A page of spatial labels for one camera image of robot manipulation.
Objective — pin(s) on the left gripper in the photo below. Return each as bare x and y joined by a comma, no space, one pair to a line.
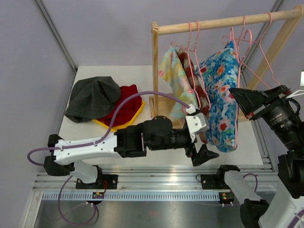
203,155

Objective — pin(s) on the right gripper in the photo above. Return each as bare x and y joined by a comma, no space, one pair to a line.
255,103

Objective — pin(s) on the blue floral garment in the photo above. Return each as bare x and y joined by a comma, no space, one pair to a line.
220,74

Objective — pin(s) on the red skirt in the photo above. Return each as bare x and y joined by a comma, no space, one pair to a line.
128,110

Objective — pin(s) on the dark grey dotted garment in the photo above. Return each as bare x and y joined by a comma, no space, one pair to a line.
92,98

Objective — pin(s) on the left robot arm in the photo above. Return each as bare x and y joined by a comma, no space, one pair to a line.
67,157

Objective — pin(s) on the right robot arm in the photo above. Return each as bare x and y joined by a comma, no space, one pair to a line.
286,210

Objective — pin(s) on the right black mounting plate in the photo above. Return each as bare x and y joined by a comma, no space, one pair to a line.
212,182

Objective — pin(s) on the black mounting plate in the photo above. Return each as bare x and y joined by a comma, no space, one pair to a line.
212,182
108,181

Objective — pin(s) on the red plaid garment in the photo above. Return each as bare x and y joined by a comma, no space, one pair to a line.
194,83

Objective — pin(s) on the pastel floral garment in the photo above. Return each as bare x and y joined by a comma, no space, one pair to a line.
171,71

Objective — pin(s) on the yellow plastic tray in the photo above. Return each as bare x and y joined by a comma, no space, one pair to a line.
113,129

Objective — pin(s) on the wooden clothes rack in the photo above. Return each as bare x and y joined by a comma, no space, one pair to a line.
292,19

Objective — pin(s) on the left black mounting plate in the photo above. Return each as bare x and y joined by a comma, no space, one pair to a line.
108,181

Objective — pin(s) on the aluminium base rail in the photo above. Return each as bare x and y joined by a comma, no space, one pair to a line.
171,183

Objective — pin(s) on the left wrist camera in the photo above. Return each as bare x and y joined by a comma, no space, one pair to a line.
196,122

